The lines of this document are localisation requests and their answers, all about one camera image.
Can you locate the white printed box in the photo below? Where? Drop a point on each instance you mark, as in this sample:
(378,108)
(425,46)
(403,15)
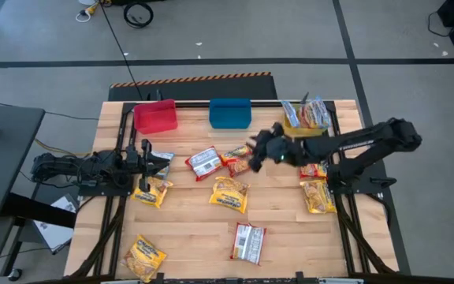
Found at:
(53,232)

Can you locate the black desk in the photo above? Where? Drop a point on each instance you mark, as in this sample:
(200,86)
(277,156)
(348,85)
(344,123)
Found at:
(2,177)

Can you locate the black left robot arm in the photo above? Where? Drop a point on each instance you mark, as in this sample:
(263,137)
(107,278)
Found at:
(73,167)

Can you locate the black caster wheel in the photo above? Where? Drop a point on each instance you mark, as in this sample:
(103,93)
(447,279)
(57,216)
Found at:
(15,274)

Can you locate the black aluminium table frame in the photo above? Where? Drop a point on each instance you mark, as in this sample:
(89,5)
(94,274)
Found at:
(193,104)

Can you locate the red Maruchan ramen pack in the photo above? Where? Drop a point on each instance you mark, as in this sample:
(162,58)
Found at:
(204,163)
(237,158)
(248,244)
(313,170)

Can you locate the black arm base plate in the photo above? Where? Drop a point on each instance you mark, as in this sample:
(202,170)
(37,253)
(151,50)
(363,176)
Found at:
(373,173)
(105,192)

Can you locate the red plastic bin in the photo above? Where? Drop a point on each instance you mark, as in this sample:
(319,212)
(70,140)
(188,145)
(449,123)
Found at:
(156,116)

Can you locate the black mat with hazard stripe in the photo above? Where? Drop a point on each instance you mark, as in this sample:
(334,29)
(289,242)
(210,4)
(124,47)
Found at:
(211,88)

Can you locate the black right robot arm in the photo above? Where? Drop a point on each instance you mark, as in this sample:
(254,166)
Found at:
(369,138)

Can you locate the yellow plastic bin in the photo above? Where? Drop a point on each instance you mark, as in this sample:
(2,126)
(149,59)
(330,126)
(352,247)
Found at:
(302,133)

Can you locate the blue plastic bin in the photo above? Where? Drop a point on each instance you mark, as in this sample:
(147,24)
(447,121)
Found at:
(230,114)

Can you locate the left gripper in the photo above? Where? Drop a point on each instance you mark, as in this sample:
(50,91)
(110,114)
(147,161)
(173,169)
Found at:
(136,165)

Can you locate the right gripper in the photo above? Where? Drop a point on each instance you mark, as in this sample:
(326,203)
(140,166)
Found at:
(284,150)

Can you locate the yellow Maruchan ramen pack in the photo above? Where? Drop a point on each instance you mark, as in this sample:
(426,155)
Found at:
(143,258)
(229,195)
(154,195)
(317,196)

